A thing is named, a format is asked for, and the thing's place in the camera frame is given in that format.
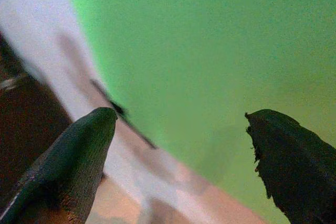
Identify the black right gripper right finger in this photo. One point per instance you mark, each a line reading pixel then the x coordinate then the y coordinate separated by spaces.
pixel 294 161

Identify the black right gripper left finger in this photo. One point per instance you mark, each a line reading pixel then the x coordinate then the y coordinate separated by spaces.
pixel 71 161

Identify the dark brown furniture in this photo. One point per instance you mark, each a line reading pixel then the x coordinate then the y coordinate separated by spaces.
pixel 23 124

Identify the black tape strip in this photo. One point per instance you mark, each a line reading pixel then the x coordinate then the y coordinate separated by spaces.
pixel 119 108

